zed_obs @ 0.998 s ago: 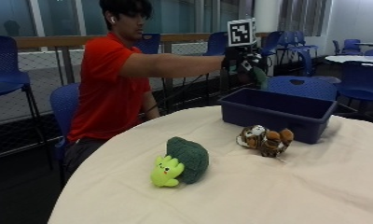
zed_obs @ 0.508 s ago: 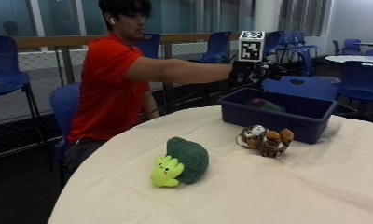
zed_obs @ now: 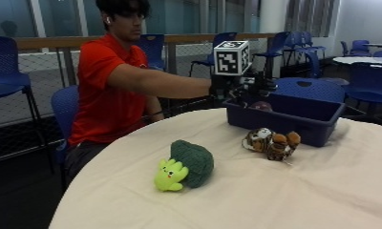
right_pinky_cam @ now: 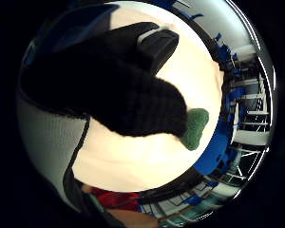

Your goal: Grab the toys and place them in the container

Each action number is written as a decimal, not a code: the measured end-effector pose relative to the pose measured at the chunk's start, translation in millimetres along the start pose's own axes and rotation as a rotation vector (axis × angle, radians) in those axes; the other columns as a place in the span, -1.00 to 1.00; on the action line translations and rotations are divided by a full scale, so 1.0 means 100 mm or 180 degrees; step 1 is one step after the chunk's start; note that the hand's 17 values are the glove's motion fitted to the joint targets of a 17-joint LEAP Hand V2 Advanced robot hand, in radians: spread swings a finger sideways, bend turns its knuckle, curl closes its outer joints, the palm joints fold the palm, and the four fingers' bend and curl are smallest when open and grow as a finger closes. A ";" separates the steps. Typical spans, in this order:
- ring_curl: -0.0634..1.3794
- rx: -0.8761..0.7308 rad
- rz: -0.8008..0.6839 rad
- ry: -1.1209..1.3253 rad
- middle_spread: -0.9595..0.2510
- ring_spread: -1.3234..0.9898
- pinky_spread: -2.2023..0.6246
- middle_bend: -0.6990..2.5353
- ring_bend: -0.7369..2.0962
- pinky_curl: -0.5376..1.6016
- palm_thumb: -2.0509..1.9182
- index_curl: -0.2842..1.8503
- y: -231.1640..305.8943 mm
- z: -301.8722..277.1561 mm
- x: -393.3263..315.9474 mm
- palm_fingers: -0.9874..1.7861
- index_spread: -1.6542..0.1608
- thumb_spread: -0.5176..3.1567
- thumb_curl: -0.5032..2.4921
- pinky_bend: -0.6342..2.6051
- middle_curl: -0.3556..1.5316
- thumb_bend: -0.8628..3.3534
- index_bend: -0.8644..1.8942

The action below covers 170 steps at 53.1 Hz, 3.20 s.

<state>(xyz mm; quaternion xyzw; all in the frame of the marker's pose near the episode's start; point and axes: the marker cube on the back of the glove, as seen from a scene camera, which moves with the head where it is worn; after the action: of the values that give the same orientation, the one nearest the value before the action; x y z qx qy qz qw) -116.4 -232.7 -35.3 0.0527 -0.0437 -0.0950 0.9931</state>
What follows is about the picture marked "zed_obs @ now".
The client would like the the person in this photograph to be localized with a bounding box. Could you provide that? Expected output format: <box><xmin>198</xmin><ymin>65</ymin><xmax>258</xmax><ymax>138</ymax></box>
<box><xmin>64</xmin><ymin>0</ymin><xmax>214</xmax><ymax>187</ymax></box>

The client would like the dark blue plastic bin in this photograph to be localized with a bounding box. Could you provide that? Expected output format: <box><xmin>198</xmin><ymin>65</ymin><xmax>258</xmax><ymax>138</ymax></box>
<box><xmin>222</xmin><ymin>92</ymin><xmax>347</xmax><ymax>148</ymax></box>

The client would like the white round table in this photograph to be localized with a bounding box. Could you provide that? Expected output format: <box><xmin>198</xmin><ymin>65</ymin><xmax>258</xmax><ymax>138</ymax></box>
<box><xmin>332</xmin><ymin>55</ymin><xmax>382</xmax><ymax>67</ymax></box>

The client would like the green broccoli plush toy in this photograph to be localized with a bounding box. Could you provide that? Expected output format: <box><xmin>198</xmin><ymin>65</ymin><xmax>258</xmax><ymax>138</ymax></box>
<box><xmin>152</xmin><ymin>139</ymin><xmax>216</xmax><ymax>193</ymax></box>

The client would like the grey table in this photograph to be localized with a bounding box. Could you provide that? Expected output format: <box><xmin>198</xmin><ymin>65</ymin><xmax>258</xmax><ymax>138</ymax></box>
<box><xmin>362</xmin><ymin>42</ymin><xmax>382</xmax><ymax>52</ymax></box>

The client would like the tiger plush toy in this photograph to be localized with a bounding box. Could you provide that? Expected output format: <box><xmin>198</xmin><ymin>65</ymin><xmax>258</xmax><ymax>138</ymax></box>
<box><xmin>240</xmin><ymin>127</ymin><xmax>303</xmax><ymax>162</ymax></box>

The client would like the cream tablecloth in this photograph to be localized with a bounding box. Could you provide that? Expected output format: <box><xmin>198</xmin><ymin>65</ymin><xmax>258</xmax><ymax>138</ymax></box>
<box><xmin>47</xmin><ymin>107</ymin><xmax>382</xmax><ymax>229</ymax></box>

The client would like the purple soft toy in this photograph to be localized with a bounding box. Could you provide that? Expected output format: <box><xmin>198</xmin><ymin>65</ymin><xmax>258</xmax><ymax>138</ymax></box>
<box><xmin>248</xmin><ymin>100</ymin><xmax>274</xmax><ymax>113</ymax></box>

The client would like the white marker cube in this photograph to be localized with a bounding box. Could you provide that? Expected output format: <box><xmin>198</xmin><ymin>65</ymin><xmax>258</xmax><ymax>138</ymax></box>
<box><xmin>212</xmin><ymin>40</ymin><xmax>252</xmax><ymax>77</ymax></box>

